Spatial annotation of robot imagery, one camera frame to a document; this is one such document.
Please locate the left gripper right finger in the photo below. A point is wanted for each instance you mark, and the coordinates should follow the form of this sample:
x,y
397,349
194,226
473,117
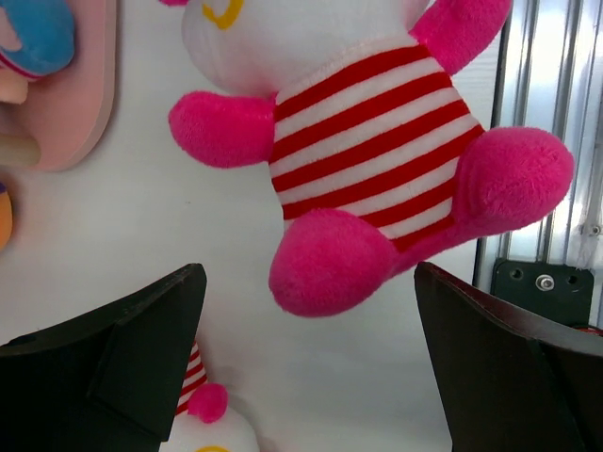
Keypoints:
x,y
509,379

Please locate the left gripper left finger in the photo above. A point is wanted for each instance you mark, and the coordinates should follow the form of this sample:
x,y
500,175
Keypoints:
x,y
107,380

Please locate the pink panda plush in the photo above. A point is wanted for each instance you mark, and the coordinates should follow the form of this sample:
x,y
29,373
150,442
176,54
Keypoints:
x,y
204,419
375,157

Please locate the orange shark plush near shelf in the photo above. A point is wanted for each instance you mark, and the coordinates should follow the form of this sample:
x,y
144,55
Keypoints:
x,y
6,217

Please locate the pink three-tier shelf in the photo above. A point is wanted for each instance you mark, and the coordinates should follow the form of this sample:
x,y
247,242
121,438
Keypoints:
x,y
65,114

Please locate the doll plush on bottom shelf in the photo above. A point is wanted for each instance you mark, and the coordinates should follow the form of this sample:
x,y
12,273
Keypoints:
x,y
37,39

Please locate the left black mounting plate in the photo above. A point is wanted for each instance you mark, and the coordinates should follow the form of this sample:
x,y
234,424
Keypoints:
x,y
560,293

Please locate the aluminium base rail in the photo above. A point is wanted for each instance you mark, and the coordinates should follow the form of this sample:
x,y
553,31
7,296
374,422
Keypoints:
x,y
548,89

